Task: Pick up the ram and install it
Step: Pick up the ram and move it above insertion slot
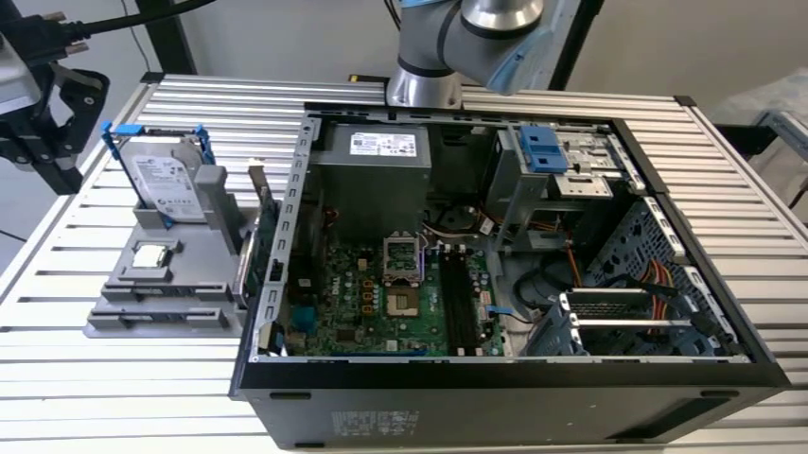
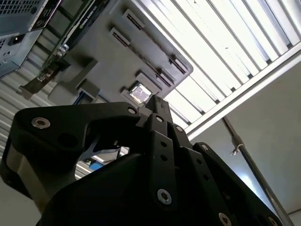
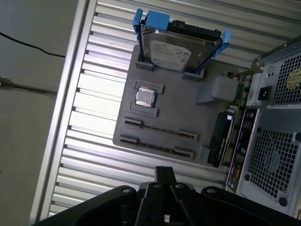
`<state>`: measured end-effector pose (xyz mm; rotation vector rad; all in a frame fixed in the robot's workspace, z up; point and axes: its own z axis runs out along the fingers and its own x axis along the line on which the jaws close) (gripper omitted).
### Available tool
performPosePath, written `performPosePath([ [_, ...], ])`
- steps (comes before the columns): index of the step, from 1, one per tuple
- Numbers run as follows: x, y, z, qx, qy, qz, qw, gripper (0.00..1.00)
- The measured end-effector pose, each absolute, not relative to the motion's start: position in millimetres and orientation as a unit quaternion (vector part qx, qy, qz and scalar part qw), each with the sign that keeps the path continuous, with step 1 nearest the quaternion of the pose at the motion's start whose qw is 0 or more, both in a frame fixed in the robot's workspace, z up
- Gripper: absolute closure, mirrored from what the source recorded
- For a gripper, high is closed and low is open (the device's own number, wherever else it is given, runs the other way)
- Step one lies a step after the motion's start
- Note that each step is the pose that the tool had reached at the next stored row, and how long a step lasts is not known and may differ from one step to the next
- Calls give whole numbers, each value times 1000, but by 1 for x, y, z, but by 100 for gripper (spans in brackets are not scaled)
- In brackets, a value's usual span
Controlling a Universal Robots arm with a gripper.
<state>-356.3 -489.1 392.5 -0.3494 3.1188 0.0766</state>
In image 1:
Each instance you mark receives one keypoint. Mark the black RAM slot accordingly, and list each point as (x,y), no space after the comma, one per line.
(453,298)
(471,298)

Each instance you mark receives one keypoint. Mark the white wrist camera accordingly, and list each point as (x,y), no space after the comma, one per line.
(13,80)

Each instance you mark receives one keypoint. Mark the blue drive latch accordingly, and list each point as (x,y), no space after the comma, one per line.
(540,151)

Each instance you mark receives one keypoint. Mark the grey parts rack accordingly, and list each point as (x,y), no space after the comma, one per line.
(190,265)

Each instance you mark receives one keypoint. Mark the teal port block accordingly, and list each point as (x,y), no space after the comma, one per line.
(305,319)

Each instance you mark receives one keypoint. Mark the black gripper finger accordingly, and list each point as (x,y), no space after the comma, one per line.
(89,92)
(19,142)

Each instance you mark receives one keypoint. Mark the blue expansion slot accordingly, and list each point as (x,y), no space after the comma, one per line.
(413,352)

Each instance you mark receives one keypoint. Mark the black PC case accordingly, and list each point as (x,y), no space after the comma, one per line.
(505,416)

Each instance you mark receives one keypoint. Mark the metal drive bay cage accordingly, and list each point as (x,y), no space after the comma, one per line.
(581,184)

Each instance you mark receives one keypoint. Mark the black round speaker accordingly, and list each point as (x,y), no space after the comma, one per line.
(457,218)

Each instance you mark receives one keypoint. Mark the clear plastic wrap bundle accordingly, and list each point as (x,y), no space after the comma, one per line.
(776,90)

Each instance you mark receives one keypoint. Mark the yellow tipped black plug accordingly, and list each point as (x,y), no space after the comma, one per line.
(356,78)

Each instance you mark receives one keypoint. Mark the silver CPU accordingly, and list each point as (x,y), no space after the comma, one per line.
(150,256)

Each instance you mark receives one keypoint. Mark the hard disk in blue carrier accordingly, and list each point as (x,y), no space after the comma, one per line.
(161,179)

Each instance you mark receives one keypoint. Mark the green motherboard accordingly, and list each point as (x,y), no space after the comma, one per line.
(353,293)

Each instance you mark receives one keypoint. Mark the black metal bracket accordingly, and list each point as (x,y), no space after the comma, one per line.
(746,139)

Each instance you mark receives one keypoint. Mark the grey metal disk bay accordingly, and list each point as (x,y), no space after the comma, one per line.
(607,300)

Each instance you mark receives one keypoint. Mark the black frame post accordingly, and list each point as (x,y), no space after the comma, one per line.
(581,47)
(167,47)

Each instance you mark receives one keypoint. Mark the grey power supply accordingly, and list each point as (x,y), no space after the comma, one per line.
(373,189)

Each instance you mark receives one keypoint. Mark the CPU socket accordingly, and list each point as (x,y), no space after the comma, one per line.
(404,302)

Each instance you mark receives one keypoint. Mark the green graphics card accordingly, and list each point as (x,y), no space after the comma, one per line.
(265,236)

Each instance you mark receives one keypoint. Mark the silver aluminium frame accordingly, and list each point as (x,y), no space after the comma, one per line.
(790,127)

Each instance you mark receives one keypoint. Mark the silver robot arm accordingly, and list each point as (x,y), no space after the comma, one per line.
(429,47)

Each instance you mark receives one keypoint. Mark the black table corner cap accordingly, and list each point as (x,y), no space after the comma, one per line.
(154,78)
(686,101)

